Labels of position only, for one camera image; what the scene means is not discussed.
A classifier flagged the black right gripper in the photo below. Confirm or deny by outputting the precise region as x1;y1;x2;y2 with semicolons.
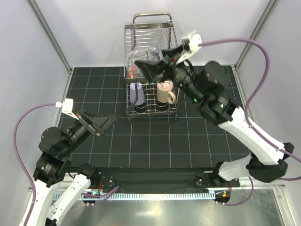
134;44;204;103

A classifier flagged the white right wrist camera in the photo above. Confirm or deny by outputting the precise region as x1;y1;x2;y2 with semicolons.
176;30;202;64

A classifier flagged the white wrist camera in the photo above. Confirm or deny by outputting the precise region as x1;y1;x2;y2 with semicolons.
176;30;202;64
55;98;79;120

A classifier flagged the pink ceramic mug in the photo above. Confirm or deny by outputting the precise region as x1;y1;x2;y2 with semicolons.
127;66;136;79

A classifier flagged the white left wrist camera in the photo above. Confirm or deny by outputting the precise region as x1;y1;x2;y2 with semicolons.
55;98;79;120

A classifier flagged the left aluminium frame post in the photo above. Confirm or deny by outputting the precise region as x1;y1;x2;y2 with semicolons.
27;0;72;73

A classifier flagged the aluminium frame post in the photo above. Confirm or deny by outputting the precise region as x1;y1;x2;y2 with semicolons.
27;0;72;73
234;0;279;70

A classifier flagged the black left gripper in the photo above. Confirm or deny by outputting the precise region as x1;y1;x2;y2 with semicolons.
61;108;119;156

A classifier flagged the lilac plastic cup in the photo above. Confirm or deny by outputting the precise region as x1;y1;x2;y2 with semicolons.
130;83;145;106

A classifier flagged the right aluminium frame post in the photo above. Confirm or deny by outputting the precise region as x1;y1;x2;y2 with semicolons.
234;0;279;70

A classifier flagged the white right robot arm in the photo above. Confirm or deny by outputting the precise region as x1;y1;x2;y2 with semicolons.
134;44;294;186

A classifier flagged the clear glass tumbler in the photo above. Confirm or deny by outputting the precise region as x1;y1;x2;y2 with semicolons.
125;46;163;78

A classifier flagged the tan mug lilac inside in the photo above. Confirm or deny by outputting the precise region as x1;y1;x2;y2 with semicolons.
157;81;176;104

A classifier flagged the white slotted cable duct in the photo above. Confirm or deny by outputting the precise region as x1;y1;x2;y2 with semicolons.
54;191;216;201

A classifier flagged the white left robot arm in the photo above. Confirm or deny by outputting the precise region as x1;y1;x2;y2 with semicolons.
20;111;118;226

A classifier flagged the steel wire dish rack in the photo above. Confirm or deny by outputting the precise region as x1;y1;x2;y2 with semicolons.
124;12;183;124

